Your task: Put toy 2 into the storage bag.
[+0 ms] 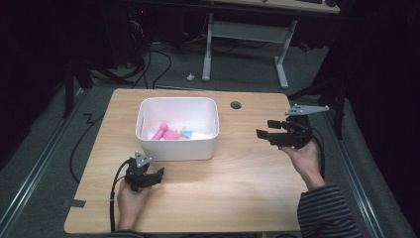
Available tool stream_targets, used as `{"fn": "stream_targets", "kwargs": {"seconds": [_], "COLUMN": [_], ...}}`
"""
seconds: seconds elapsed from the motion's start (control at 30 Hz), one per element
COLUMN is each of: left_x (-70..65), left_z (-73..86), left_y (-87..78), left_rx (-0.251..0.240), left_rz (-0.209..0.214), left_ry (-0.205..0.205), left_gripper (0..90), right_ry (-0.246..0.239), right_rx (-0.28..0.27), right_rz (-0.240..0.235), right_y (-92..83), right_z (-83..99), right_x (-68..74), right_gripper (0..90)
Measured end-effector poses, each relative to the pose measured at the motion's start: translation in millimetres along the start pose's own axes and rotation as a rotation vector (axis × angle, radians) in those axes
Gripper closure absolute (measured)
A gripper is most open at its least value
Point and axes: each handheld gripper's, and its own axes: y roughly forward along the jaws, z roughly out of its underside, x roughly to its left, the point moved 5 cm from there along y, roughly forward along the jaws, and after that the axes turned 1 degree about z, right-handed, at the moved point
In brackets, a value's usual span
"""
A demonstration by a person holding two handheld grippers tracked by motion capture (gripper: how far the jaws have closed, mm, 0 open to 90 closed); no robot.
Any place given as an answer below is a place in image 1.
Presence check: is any bundle of black cables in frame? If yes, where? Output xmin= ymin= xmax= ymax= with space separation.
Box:
xmin=130 ymin=41 xmax=173 ymax=90

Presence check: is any black metal stand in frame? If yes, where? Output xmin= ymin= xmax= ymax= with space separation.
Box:
xmin=61 ymin=54 xmax=135 ymax=120
xmin=286 ymin=73 xmax=349 ymax=141

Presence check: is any pink ball rope toy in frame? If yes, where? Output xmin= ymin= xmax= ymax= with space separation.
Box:
xmin=162 ymin=126 xmax=196 ymax=142

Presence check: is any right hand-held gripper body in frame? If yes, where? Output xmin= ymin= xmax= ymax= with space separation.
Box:
xmin=282 ymin=103 xmax=331 ymax=151

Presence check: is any metal floor rail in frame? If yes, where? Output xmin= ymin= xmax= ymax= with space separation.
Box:
xmin=0 ymin=88 xmax=89 ymax=230
xmin=320 ymin=104 xmax=388 ymax=238

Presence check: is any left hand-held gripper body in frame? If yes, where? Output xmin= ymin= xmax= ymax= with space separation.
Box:
xmin=123 ymin=151 xmax=154 ymax=193

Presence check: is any white plastic bin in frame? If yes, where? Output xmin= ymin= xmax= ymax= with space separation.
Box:
xmin=135 ymin=96 xmax=220 ymax=162

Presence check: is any grey tape strip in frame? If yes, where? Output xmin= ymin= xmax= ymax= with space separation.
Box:
xmin=61 ymin=198 xmax=87 ymax=209

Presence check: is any pink spiky bone toy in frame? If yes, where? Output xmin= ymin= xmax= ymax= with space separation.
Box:
xmin=151 ymin=122 xmax=170 ymax=141

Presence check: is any thin black floor cable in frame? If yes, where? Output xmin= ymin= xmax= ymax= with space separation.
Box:
xmin=68 ymin=112 xmax=107 ymax=184

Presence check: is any white-framed wooden desk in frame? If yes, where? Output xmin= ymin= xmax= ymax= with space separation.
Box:
xmin=201 ymin=0 xmax=341 ymax=90

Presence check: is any person's left hand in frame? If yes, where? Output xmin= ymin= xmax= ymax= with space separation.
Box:
xmin=116 ymin=179 xmax=152 ymax=216

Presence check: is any left hand-held gripper black cable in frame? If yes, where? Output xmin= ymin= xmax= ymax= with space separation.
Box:
xmin=108 ymin=159 xmax=133 ymax=234

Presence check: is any person's right hand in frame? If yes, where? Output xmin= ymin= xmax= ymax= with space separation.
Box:
xmin=278 ymin=139 xmax=323 ymax=181

